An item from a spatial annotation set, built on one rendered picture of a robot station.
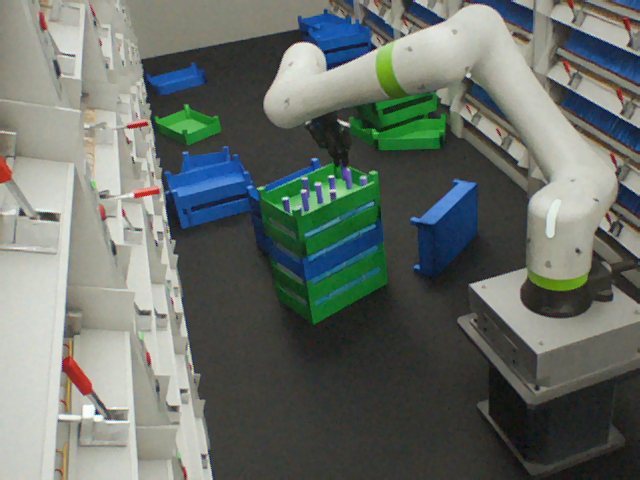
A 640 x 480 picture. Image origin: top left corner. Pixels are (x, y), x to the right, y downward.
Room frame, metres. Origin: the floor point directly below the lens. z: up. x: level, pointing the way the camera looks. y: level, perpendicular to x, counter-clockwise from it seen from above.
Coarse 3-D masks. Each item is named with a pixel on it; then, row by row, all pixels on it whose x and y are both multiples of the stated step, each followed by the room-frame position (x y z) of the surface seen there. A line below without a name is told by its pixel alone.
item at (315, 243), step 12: (264, 216) 1.91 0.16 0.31; (360, 216) 1.88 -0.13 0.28; (372, 216) 1.90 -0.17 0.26; (264, 228) 1.92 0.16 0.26; (276, 228) 1.86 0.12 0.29; (336, 228) 1.83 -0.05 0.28; (348, 228) 1.85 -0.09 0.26; (360, 228) 1.88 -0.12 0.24; (276, 240) 1.87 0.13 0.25; (288, 240) 1.81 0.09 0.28; (300, 240) 1.76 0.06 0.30; (312, 240) 1.78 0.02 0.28; (324, 240) 1.80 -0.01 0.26; (336, 240) 1.83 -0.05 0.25; (300, 252) 1.77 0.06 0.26; (312, 252) 1.78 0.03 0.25
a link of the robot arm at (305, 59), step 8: (296, 48) 1.74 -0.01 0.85; (304, 48) 1.73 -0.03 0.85; (312, 48) 1.74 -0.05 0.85; (288, 56) 1.73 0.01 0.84; (296, 56) 1.71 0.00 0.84; (304, 56) 1.71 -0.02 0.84; (312, 56) 1.72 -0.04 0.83; (320, 56) 1.73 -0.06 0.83; (288, 64) 1.70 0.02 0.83; (296, 64) 1.69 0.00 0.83; (304, 64) 1.69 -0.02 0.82; (312, 64) 1.70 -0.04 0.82; (320, 64) 1.72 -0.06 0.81; (280, 72) 1.69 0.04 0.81; (296, 72) 1.67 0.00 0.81; (304, 72) 1.68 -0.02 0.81; (312, 72) 1.69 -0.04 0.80; (320, 72) 1.71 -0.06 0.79
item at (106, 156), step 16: (96, 96) 1.31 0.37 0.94; (112, 96) 1.31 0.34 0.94; (96, 112) 1.29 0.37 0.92; (112, 112) 1.30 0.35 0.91; (96, 144) 1.13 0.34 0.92; (112, 144) 1.15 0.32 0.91; (96, 160) 1.07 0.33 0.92; (112, 160) 1.08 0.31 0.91; (96, 176) 1.00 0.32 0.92; (112, 176) 1.02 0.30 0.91; (112, 192) 0.96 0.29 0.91; (112, 224) 0.86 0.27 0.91; (128, 256) 0.72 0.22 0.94
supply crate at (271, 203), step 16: (304, 176) 2.02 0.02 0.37; (320, 176) 2.05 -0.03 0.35; (336, 176) 2.07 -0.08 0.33; (352, 176) 2.02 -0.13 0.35; (368, 176) 1.96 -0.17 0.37; (272, 192) 1.95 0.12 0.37; (288, 192) 1.98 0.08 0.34; (352, 192) 1.87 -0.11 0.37; (368, 192) 1.90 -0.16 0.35; (272, 208) 1.86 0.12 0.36; (320, 208) 1.80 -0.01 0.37; (336, 208) 1.83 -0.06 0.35; (352, 208) 1.86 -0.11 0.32; (288, 224) 1.80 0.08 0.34; (304, 224) 1.77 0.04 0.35; (320, 224) 1.80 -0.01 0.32
